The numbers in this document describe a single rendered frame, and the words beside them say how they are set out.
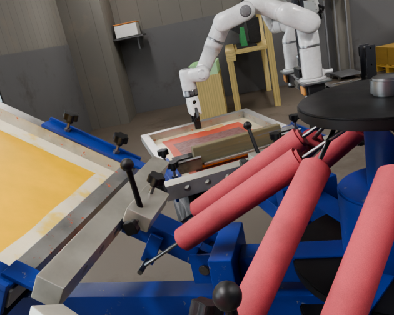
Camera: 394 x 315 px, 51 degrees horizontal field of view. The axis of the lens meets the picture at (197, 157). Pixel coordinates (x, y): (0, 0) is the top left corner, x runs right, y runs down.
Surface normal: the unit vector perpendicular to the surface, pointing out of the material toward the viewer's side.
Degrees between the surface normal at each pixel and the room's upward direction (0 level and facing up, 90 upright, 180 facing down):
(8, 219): 32
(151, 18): 90
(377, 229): 40
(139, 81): 90
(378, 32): 90
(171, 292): 0
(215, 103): 90
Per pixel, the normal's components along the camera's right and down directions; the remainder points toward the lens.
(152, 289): -0.19, -0.93
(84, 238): 0.34, -0.85
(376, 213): -0.39, -0.61
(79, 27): -0.02, 0.31
